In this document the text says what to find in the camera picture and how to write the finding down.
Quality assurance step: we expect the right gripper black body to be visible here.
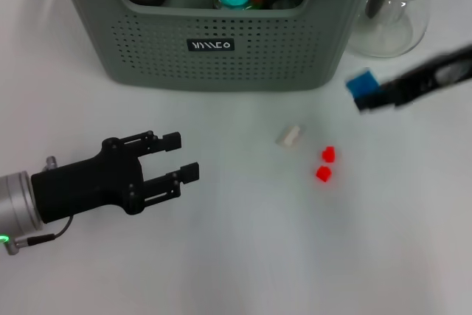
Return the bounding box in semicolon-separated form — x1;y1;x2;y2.
395;45;472;108

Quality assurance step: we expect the blue square plate brick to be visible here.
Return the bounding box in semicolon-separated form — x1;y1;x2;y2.
345;67;383;101

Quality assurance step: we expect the white chunky toy brick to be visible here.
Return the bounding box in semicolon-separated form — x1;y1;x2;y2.
275;123;305;148

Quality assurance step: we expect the grey-green perforated storage bin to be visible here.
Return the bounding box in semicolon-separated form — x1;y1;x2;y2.
49;0;386;93

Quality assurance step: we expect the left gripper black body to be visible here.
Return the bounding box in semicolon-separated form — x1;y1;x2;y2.
30;136;147;225

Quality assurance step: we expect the small red toy brick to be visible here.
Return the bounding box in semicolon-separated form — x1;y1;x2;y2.
319;145;337;164
315;165;332;183

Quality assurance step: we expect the glass carafe with black lid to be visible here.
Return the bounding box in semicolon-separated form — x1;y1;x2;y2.
346;0;438;58

